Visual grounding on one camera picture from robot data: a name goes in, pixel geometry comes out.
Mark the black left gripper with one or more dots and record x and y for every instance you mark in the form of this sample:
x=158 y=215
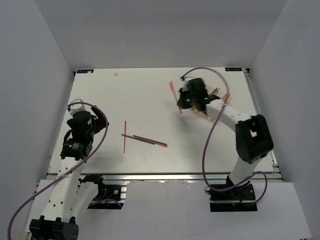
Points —
x=99 y=122

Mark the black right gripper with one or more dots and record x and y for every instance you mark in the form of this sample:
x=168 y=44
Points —
x=181 y=103

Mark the orange plastic knife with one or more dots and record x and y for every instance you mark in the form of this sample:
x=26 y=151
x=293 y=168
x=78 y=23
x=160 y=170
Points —
x=171 y=85

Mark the yellow plastic fork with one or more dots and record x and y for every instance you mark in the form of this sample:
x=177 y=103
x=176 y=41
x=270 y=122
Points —
x=225 y=97

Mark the orange chopstick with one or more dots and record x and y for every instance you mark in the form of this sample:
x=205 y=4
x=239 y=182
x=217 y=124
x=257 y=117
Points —
x=124 y=137
x=152 y=141

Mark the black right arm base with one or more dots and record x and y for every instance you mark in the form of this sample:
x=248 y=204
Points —
x=239 y=199

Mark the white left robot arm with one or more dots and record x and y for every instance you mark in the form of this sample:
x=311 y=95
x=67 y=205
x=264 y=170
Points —
x=67 y=200

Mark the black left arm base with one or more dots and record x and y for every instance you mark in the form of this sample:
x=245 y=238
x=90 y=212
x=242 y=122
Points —
x=110 y=196

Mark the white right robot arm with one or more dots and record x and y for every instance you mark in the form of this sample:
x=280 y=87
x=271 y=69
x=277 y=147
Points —
x=253 y=140

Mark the amber plastic container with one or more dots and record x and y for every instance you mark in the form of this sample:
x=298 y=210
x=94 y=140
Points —
x=194 y=109

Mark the clear plastic container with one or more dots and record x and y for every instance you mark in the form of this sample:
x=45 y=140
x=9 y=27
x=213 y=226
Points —
x=215 y=104

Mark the blue corner label sticker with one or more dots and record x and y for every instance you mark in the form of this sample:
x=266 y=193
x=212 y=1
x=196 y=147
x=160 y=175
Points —
x=233 y=69
x=85 y=71

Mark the blue chopstick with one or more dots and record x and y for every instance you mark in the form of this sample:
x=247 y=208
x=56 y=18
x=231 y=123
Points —
x=138 y=139
x=150 y=140

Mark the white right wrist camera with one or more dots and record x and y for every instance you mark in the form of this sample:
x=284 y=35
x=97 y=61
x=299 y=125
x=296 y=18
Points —
x=185 y=82

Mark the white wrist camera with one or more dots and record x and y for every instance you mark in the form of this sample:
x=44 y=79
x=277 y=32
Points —
x=76 y=106
x=185 y=82

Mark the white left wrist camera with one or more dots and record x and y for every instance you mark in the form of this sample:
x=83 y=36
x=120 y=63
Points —
x=76 y=106

